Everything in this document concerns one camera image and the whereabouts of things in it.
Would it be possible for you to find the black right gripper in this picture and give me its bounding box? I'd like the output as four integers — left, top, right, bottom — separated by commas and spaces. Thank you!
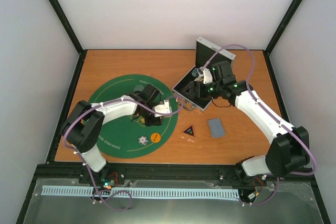
181, 81, 222, 100

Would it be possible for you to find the orange big blind button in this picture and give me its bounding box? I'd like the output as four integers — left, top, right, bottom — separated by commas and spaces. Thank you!
150, 133, 161, 143

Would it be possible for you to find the black triangular button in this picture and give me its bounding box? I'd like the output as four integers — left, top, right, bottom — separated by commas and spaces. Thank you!
183, 124, 195, 137

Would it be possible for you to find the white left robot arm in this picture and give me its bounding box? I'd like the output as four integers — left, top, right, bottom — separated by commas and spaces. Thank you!
61, 84, 175, 184

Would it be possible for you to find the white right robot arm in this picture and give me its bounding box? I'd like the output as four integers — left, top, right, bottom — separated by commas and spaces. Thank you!
181, 61, 310, 181

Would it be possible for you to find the round green poker mat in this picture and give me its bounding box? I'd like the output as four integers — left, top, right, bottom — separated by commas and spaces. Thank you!
89, 74, 178, 158

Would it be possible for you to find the aluminium poker case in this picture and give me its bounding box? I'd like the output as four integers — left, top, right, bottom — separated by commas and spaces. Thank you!
172, 37, 236, 111

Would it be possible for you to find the loose blue card deck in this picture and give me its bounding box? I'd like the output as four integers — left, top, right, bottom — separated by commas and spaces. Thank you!
207, 118, 225, 138

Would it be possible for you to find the metal front plate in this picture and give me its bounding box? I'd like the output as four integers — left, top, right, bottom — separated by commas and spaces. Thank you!
17, 179, 330, 223

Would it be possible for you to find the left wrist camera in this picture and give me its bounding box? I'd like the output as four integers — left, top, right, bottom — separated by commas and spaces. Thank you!
153, 100, 172, 118

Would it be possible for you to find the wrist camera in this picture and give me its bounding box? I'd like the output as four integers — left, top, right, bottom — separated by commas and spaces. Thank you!
198, 67, 213, 84
153, 100, 172, 118

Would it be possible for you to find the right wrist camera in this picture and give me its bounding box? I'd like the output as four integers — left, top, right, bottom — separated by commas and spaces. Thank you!
198, 67, 213, 84

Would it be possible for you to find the black aluminium frame rail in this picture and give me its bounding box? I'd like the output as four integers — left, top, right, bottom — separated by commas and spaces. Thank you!
34, 163, 314, 183

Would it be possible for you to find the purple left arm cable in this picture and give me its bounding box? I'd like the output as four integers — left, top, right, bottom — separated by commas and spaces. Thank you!
62, 95, 184, 211

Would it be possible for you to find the light blue cable duct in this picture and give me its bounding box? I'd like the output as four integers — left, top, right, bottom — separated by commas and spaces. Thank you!
40, 185, 239, 201

